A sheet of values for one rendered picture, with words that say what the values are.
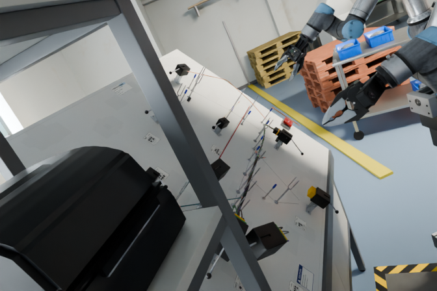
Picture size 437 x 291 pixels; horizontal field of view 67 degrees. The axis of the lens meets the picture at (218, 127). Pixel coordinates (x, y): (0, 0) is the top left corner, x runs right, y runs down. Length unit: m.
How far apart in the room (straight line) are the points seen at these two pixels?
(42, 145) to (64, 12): 0.67
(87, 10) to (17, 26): 0.11
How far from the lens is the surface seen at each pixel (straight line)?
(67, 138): 1.10
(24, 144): 1.06
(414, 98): 1.66
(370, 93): 0.89
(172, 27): 8.06
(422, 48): 0.97
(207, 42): 8.08
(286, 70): 7.45
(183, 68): 1.54
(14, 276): 0.44
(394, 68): 0.96
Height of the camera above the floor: 1.74
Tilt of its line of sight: 17 degrees down
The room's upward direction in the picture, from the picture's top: 25 degrees counter-clockwise
